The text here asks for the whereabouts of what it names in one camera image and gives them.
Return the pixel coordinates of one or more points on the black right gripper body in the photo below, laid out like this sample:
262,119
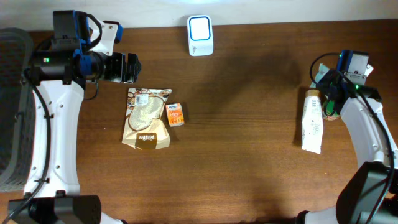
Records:
331,78

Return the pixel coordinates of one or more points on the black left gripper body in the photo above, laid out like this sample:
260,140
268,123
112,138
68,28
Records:
116,67

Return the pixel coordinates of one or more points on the teal snack packet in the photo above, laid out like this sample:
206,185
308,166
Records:
322,70

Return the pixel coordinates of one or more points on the green lid jar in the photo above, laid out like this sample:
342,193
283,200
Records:
329,113

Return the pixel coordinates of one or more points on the white cream tube gold cap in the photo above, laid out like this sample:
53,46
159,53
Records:
312,122

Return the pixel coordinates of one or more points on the tan bread bag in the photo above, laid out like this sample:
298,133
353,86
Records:
144,128

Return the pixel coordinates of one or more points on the orange tissue pack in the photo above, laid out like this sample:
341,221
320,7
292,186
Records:
175,115

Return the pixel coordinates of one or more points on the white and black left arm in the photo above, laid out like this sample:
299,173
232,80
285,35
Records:
42,89

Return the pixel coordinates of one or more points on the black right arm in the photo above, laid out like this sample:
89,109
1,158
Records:
371,194

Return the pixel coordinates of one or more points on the grey plastic mesh basket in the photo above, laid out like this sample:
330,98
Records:
17,110

